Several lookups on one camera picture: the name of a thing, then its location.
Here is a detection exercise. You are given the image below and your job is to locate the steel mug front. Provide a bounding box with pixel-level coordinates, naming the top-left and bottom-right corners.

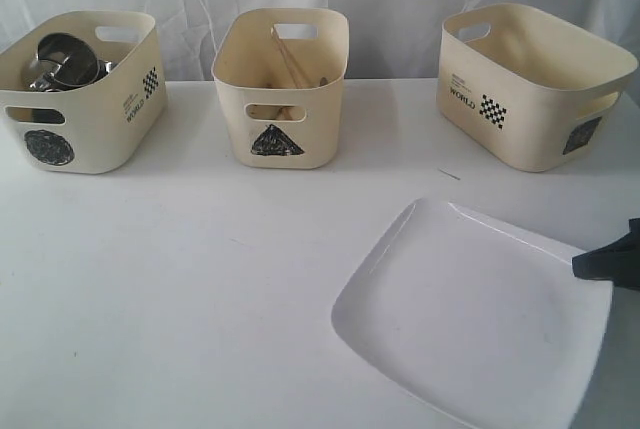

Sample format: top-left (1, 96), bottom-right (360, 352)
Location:
top-left (49, 46), bottom-right (107, 88)

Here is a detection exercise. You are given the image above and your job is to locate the white rectangular plate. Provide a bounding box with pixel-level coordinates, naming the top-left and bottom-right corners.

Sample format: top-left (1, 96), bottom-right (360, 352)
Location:
top-left (331, 198), bottom-right (613, 428)

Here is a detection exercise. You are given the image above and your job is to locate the wooden chopstick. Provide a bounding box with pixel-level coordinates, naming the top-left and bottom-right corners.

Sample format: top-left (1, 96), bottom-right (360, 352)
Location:
top-left (271, 26), bottom-right (304, 89)
top-left (284, 43), bottom-right (314, 88)

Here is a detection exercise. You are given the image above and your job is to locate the steel bowl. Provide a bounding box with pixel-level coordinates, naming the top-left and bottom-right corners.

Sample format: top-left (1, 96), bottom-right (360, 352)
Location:
top-left (21, 59), bottom-right (118, 92)

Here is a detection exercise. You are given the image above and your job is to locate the steel mug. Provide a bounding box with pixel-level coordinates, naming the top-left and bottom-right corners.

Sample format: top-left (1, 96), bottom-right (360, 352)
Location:
top-left (49, 46), bottom-right (107, 88)
top-left (36, 32), bottom-right (93, 64)

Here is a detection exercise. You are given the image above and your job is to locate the cream bin with circle mark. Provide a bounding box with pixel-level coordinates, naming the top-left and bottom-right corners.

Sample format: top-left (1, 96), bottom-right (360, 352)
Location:
top-left (1, 10), bottom-right (168, 174)

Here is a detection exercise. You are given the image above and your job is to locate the cream bin with square mark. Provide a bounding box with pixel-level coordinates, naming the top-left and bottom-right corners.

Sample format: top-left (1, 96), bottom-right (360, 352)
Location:
top-left (436, 3), bottom-right (639, 173)

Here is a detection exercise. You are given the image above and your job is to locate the cream bin with triangle mark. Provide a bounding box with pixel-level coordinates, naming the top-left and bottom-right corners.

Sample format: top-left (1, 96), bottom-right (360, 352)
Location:
top-left (211, 8), bottom-right (349, 169)

